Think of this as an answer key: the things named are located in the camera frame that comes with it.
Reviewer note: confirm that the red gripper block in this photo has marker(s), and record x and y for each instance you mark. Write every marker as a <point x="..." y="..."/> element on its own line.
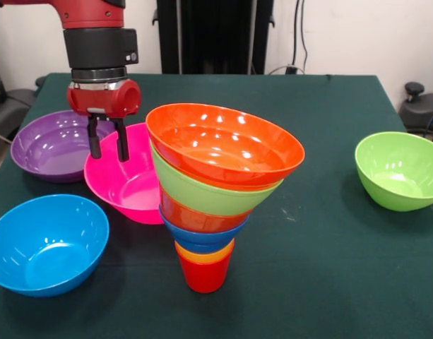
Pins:
<point x="103" y="102"/>

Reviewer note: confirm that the green plastic bowl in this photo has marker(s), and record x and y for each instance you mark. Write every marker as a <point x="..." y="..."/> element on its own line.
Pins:
<point x="209" y="199"/>
<point x="400" y="169"/>

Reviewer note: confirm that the large orange-red plastic bowl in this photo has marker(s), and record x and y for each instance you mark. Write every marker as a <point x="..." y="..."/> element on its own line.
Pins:
<point x="223" y="148"/>

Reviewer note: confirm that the small ribbed orange-red bowl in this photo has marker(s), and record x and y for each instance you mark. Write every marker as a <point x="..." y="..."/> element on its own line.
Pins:
<point x="195" y="222"/>

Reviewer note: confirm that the orange plastic cup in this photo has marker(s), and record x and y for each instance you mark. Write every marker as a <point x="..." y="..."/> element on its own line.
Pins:
<point x="181" y="251"/>
<point x="205" y="260"/>

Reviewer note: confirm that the small dark blue bowl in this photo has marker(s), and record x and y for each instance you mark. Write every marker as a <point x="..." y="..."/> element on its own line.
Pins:
<point x="202" y="240"/>

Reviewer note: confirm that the red plastic cup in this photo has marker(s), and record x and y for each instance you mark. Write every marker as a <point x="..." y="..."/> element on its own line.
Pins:
<point x="205" y="279"/>

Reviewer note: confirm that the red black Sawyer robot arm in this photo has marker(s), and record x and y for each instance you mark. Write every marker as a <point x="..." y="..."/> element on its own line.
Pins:
<point x="96" y="46"/>

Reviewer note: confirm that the pink plastic bowl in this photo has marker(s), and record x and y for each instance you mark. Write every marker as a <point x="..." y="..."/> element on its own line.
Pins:
<point x="131" y="190"/>

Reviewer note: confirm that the purple plastic bowl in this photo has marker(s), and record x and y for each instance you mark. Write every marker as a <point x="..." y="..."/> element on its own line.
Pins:
<point x="53" y="152"/>

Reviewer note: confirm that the dark grey chair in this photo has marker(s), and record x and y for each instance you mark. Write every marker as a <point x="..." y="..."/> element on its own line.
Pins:
<point x="419" y="109"/>
<point x="11" y="109"/>

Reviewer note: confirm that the light blue plastic bowl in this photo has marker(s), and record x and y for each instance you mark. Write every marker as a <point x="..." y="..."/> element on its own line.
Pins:
<point x="46" y="247"/>

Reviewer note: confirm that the dark green tablecloth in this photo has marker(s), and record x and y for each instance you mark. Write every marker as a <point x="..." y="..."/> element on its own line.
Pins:
<point x="308" y="282"/>

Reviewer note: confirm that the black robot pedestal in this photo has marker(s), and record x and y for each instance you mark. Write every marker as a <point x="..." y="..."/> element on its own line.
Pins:
<point x="209" y="35"/>

